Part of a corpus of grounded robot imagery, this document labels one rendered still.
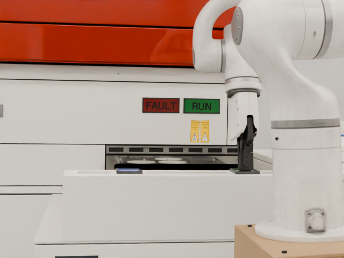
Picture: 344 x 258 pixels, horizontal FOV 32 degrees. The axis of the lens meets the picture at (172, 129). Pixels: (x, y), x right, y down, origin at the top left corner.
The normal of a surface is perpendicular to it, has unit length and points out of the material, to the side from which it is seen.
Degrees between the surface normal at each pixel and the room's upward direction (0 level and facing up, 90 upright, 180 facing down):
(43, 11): 90
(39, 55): 90
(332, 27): 99
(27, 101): 90
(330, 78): 90
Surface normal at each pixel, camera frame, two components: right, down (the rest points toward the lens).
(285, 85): -0.53, 0.48
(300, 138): -0.34, 0.04
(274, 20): 0.14, -0.06
